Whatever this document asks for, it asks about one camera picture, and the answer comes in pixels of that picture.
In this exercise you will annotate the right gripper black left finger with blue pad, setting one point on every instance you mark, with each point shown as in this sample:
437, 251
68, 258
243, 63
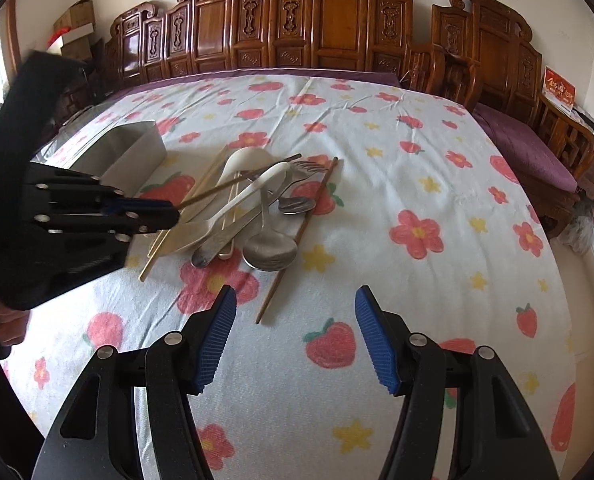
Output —
95, 433

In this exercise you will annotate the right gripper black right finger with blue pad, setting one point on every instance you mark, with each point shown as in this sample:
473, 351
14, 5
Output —
496, 435

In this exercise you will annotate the large steel spoon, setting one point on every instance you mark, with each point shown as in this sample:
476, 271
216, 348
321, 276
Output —
269, 250

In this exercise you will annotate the dark brown wooden chopstick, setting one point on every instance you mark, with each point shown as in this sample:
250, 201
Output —
227, 184

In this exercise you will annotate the white plastic soup spoon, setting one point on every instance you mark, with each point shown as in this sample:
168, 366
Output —
242, 160

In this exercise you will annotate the person's left hand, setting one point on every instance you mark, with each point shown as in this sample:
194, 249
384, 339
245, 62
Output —
13, 325

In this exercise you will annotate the grey metal utensil box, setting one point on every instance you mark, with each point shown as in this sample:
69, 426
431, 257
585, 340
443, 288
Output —
124, 157

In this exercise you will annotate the steel table knife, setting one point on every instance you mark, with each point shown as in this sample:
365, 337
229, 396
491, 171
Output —
210, 249

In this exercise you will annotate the cardboard boxes stack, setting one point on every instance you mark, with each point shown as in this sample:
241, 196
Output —
73, 32

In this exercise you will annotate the plastic bag on floor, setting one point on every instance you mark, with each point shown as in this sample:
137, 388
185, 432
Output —
579, 232

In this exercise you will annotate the floral white tablecloth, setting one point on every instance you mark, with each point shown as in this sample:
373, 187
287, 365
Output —
415, 209

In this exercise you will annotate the small steel spoon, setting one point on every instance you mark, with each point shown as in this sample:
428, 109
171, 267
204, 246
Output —
288, 205

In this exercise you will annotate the steel fork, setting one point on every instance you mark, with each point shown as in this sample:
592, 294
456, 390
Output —
301, 170

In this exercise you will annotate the purple seat cushion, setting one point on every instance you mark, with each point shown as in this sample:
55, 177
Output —
523, 149

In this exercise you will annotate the red calendar card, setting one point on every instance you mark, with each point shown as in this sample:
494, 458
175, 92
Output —
558, 88

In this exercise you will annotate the carved wooden sofa bench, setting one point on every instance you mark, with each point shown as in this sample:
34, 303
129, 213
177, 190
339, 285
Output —
206, 36

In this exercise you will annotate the carved wooden armchair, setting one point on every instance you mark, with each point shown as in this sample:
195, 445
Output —
496, 40

